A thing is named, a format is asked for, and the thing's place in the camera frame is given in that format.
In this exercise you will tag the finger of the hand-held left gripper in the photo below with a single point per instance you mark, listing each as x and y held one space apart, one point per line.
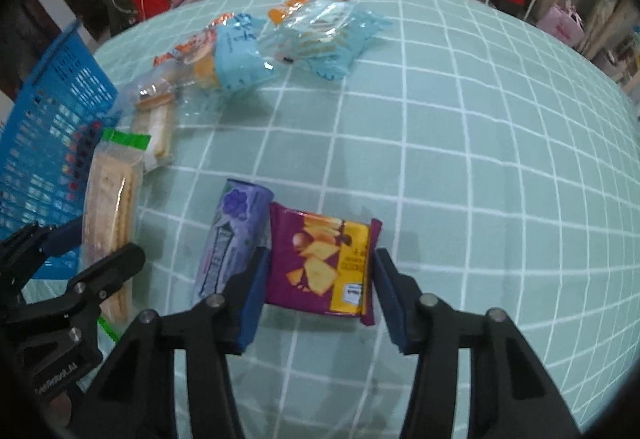
62 239
117 266

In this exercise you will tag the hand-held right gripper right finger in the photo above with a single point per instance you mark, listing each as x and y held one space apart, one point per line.
395 299

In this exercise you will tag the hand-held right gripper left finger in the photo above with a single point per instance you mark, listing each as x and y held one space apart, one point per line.
252 299

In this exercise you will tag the clear cracker packet green seal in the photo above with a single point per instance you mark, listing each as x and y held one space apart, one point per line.
107 199

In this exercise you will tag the purple cookie roll packet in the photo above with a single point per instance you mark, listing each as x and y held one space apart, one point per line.
230 229

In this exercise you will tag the purple yellow cracker packet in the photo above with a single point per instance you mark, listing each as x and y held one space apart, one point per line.
320 259

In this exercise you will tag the blue plastic basket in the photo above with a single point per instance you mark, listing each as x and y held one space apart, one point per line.
45 119

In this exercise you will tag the clear sandwich biscuit packet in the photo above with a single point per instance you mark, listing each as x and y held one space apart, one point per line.
155 129

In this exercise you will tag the orange and blue snack packet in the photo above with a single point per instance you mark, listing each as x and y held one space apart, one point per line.
240 59

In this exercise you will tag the blue striped clear snack bag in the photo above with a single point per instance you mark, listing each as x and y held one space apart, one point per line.
325 44

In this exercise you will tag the green checked tablecloth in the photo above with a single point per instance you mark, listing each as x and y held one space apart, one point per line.
450 159

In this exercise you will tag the black bag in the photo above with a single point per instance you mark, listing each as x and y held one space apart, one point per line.
122 11

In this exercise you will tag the pink bag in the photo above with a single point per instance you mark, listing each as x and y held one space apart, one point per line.
562 26

